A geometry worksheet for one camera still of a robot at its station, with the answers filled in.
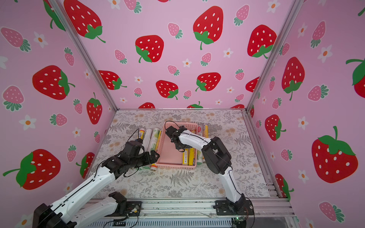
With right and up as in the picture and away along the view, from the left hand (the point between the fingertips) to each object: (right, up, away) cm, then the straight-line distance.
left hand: (155, 156), depth 80 cm
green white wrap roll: (+26, -3, +9) cm, 28 cm away
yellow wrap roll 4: (+17, -3, +10) cm, 20 cm away
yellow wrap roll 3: (+21, -3, +10) cm, 24 cm away
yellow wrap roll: (-16, +11, +22) cm, 29 cm away
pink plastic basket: (+7, -4, +11) cm, 13 cm away
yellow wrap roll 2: (+32, +13, +23) cm, 42 cm away
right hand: (+21, +6, +17) cm, 28 cm away
